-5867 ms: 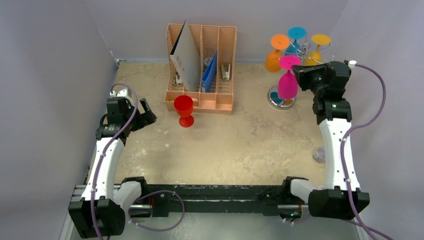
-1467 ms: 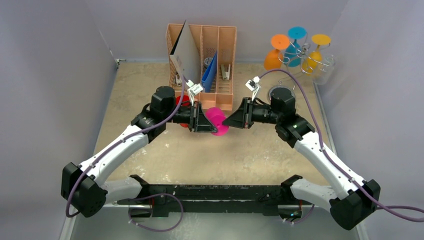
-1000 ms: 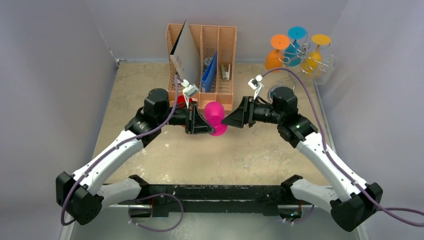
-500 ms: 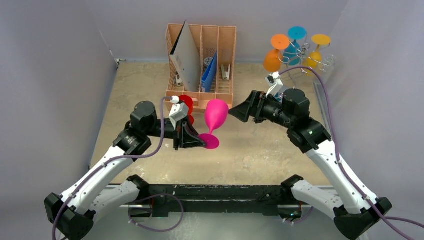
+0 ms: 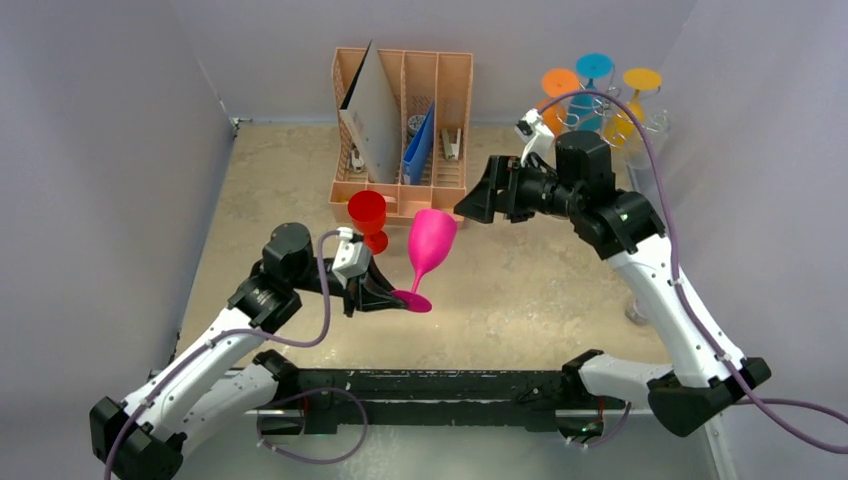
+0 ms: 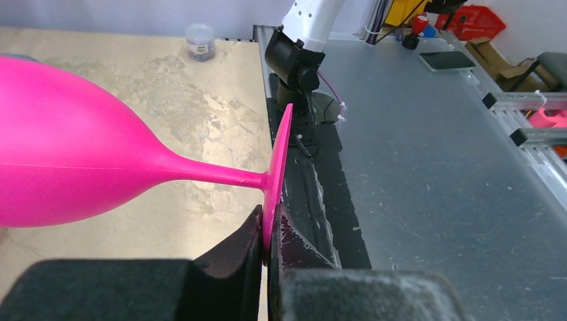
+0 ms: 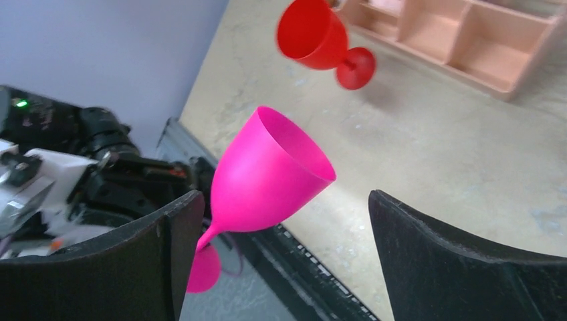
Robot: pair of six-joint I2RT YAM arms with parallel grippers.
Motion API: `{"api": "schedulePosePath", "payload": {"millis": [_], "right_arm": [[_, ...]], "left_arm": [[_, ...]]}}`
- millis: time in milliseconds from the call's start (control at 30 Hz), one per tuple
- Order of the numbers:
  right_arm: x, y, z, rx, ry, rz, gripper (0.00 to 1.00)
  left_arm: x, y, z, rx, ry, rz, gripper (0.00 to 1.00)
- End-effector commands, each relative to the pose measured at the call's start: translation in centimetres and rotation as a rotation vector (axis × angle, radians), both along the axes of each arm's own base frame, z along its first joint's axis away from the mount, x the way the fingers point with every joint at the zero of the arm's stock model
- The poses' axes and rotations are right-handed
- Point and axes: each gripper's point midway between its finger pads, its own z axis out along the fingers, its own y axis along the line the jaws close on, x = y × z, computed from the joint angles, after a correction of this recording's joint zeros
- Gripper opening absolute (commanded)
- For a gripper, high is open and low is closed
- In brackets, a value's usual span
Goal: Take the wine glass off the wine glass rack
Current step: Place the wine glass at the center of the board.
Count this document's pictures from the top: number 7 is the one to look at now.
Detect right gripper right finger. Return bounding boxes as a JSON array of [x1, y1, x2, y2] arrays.
[[368, 190, 566, 320]]

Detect peach plastic desk organizer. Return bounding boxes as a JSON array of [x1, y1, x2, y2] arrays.
[[335, 0, 566, 101]]

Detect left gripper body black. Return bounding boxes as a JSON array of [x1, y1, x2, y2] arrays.
[[68, 154, 214, 226]]

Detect red wine glass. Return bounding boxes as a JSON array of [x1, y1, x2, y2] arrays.
[[275, 0, 376, 90]]

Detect pink wine glass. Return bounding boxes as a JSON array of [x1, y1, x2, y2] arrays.
[[187, 106, 336, 293]]

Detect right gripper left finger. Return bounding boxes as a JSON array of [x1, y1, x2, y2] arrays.
[[1, 191, 205, 320]]

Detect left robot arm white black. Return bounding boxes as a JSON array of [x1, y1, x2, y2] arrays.
[[1, 85, 214, 259]]

